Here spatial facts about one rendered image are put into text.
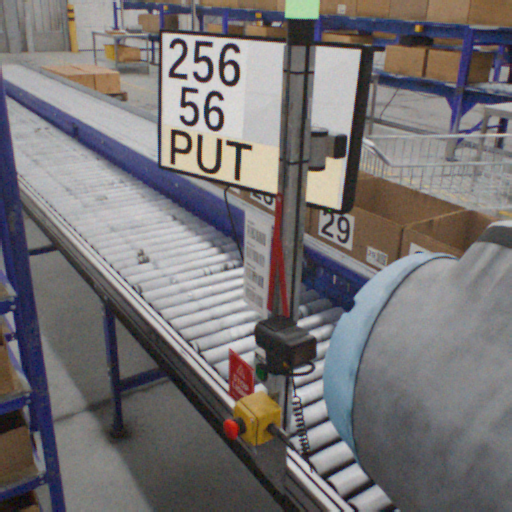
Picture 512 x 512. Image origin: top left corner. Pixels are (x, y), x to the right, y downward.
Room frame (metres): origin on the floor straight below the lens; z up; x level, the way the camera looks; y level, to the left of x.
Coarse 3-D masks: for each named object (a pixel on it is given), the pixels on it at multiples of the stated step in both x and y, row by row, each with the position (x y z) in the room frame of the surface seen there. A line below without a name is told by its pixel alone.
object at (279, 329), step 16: (272, 320) 0.90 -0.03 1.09; (288, 320) 0.90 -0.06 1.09; (256, 336) 0.89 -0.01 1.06; (272, 336) 0.86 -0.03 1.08; (288, 336) 0.84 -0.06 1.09; (304, 336) 0.85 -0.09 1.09; (272, 352) 0.85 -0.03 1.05; (288, 352) 0.82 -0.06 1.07; (304, 352) 0.83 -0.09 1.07; (272, 368) 0.88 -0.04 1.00; (288, 368) 0.87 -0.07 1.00
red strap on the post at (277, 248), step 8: (280, 200) 0.95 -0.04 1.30; (280, 208) 0.95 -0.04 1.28; (280, 216) 0.95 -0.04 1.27; (280, 240) 0.95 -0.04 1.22; (272, 248) 0.96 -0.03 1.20; (280, 248) 0.94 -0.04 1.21; (272, 256) 0.96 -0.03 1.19; (280, 256) 0.94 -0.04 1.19; (272, 264) 0.96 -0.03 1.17; (280, 264) 0.94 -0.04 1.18; (272, 272) 0.96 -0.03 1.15; (280, 272) 0.94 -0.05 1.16; (272, 280) 0.96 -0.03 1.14; (280, 280) 0.94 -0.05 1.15; (272, 288) 0.96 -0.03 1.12; (280, 288) 0.94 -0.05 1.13; (272, 296) 0.96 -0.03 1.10; (272, 304) 0.96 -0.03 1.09; (288, 312) 0.92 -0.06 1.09
